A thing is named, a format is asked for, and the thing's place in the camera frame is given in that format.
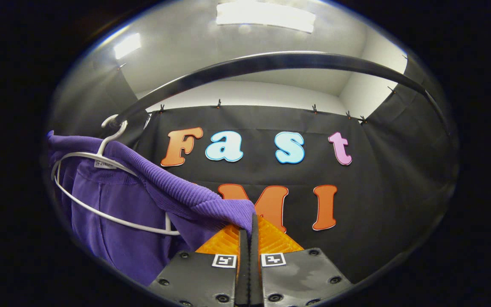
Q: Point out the black backdrop cloth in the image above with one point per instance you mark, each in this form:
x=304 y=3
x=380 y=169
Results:
x=377 y=204

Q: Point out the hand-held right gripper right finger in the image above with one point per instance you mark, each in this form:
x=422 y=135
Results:
x=257 y=277

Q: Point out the purple jacket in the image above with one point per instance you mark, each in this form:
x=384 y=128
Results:
x=122 y=238

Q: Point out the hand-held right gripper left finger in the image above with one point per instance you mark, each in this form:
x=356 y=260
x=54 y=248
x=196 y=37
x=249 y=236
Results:
x=242 y=277

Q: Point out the white plastic hanger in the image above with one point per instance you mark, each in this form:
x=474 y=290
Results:
x=111 y=139

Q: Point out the large ceiling light panel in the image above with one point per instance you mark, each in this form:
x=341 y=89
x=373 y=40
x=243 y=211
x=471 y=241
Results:
x=267 y=17

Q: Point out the small ceiling light panel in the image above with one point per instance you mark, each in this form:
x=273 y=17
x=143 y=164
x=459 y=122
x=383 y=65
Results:
x=127 y=44

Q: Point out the row of small backdrop clips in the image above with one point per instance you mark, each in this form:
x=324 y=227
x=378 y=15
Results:
x=314 y=108

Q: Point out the black clothes rack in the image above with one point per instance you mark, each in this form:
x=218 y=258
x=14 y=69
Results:
x=271 y=61

